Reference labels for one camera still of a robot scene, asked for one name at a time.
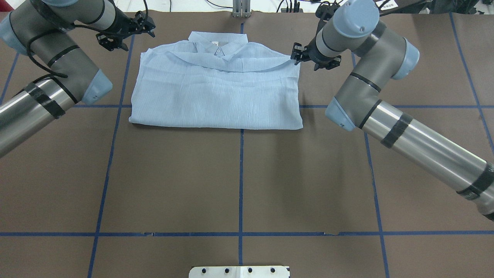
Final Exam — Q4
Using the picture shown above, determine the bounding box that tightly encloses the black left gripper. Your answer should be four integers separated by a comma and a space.
96, 11, 156, 51

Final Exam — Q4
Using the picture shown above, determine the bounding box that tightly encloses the aluminium frame post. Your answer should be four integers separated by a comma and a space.
232, 0, 252, 18

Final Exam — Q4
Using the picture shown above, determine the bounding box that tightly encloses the white camera post base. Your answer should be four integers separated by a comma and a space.
188, 266, 291, 278

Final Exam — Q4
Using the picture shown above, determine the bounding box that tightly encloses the light blue button shirt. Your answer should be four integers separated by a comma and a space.
129, 31, 303, 130

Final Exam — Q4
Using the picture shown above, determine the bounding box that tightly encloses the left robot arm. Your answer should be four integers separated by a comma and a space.
0, 0, 156, 156

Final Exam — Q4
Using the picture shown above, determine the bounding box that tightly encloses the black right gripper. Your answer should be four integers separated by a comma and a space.
291, 39, 341, 71

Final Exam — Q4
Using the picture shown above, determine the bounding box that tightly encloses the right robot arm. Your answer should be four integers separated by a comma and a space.
291, 0, 494, 220

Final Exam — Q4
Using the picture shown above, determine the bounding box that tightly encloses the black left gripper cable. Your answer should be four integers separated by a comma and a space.
26, 0, 151, 78

